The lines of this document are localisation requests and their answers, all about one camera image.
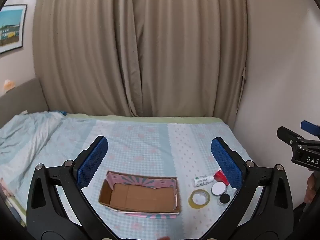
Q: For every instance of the crumpled light blue quilt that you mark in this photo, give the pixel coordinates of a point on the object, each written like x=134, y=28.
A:
x=27, y=132

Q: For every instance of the person's right hand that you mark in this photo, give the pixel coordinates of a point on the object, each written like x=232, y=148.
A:
x=310, y=188

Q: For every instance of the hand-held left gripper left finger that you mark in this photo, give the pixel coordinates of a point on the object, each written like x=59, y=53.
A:
x=91, y=163

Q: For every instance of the cardboard box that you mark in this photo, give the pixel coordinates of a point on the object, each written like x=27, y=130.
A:
x=140, y=195

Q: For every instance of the white bottle green label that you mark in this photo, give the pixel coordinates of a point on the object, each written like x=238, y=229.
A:
x=203, y=180

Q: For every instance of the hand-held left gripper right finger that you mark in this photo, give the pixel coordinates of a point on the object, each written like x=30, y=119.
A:
x=227, y=165

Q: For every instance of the framed wall picture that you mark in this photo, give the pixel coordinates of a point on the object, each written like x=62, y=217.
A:
x=11, y=28

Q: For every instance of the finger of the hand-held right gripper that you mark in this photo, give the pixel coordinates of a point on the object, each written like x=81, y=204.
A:
x=287, y=133
x=310, y=127

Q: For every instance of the beige curtain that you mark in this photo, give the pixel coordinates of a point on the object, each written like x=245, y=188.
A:
x=140, y=47

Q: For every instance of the small orange object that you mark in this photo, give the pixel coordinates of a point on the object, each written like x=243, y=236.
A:
x=8, y=85

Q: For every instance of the white lid round jar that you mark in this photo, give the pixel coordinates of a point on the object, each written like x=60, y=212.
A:
x=218, y=188

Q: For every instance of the black lid round jar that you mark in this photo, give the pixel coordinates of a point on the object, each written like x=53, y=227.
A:
x=224, y=199

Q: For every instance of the grey upholstered headboard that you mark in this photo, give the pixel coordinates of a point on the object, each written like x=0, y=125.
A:
x=22, y=97

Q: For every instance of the red small container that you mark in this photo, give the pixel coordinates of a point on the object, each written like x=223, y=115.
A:
x=222, y=176

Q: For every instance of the colourful printed cloth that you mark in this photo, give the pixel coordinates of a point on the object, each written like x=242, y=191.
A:
x=8, y=200

